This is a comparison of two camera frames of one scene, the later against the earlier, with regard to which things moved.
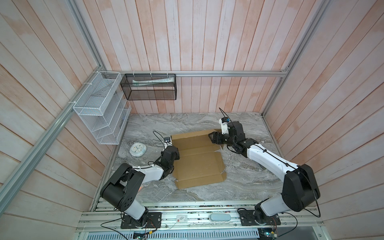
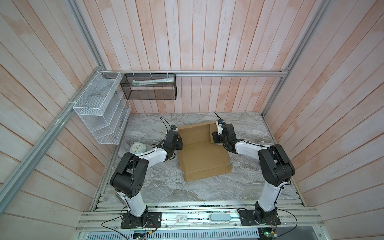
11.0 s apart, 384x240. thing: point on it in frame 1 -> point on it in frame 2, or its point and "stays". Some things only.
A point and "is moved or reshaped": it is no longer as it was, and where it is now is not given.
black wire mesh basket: [149, 86] stays
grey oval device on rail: [219, 217] stays
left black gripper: [177, 157] -> [180, 142]
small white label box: [181, 218] stays
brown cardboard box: [199, 164] is moved or reshaped
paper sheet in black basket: [141, 82] stays
